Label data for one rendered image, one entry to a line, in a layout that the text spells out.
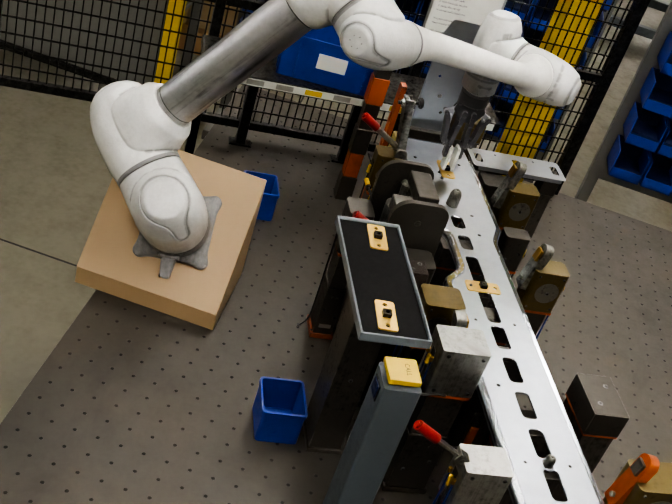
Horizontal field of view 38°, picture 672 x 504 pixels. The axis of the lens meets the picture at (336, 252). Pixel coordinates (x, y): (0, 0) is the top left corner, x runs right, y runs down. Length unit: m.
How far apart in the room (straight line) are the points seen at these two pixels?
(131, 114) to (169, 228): 0.27
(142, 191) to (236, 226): 0.33
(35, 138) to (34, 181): 0.32
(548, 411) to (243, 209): 0.88
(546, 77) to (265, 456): 1.07
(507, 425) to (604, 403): 0.23
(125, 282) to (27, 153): 1.87
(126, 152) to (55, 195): 1.76
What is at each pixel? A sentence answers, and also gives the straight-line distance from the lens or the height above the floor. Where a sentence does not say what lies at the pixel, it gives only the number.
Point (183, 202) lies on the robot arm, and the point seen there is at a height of 1.07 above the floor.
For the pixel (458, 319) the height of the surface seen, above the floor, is 1.10.
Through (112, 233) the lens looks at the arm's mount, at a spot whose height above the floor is 0.82.
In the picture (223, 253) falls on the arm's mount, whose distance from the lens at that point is 2.38.
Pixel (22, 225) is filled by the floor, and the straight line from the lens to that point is 3.79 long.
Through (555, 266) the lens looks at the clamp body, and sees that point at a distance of 2.41.
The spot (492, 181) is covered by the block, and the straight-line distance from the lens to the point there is 2.79.
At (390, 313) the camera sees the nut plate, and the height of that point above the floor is 1.17.
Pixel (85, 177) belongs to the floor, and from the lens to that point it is 4.10.
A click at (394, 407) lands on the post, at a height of 1.10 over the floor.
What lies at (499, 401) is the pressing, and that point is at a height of 1.00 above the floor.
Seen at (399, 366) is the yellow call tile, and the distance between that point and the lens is 1.74.
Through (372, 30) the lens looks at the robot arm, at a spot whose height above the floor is 1.55.
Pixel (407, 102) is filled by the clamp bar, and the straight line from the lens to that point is 2.51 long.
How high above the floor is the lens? 2.25
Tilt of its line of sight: 34 degrees down
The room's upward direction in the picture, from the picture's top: 19 degrees clockwise
